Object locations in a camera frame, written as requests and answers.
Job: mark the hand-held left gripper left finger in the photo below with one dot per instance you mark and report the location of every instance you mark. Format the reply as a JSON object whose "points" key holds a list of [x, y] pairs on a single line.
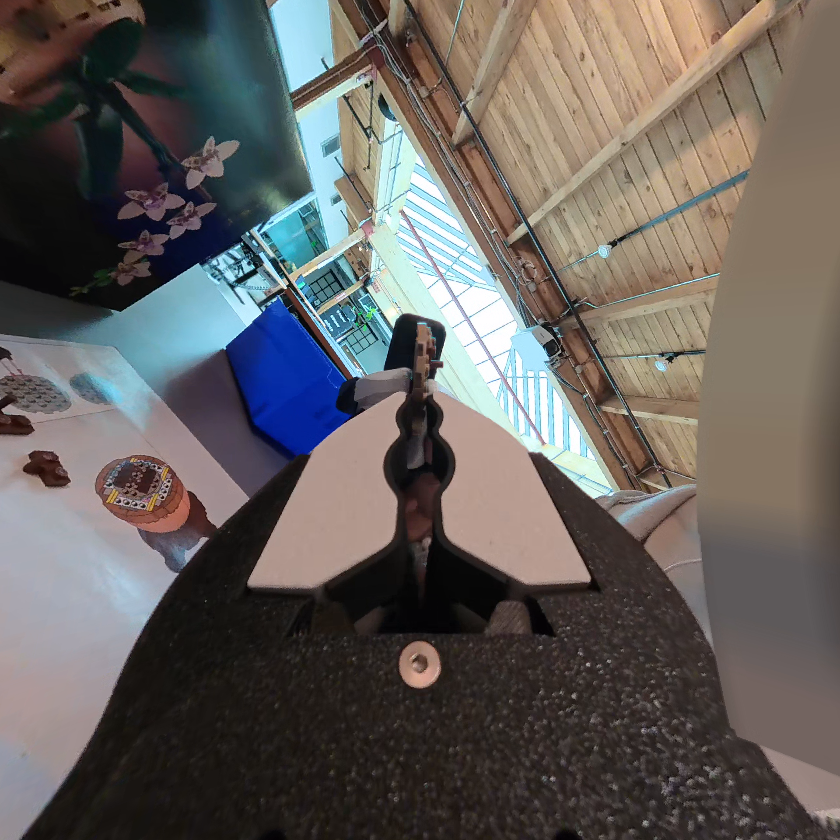
{"points": [[335, 519]]}

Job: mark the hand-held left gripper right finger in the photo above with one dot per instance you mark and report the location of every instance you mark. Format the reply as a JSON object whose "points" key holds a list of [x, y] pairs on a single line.
{"points": [[505, 519]]}

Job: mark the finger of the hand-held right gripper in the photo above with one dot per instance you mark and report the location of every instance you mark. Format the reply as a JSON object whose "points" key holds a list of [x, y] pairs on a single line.
{"points": [[381, 390]]}

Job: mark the tan round plate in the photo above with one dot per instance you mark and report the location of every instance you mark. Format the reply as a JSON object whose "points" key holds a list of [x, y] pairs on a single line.
{"points": [[423, 357]]}

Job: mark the blue plastic bin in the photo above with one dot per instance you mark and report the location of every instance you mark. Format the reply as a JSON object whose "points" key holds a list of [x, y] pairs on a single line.
{"points": [[289, 381]]}

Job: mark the white ceiling projector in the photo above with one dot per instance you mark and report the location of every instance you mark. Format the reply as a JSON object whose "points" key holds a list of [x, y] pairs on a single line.
{"points": [[534, 345]]}

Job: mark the background office desks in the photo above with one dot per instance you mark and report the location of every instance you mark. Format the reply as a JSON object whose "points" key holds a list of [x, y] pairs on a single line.
{"points": [[289, 263]]}

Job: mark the ceiling spot lamp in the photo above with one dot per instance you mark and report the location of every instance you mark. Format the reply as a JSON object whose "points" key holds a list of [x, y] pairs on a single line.
{"points": [[603, 250], [663, 361]]}

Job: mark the white instruction booklet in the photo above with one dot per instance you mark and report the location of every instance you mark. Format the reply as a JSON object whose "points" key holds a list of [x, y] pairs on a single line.
{"points": [[66, 591]]}

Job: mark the small brown brick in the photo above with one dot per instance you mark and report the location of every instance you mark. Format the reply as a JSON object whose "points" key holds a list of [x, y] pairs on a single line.
{"points": [[49, 467], [13, 420]]}

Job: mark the black flower print box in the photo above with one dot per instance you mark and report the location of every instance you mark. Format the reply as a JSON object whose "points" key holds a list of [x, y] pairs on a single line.
{"points": [[118, 131]]}

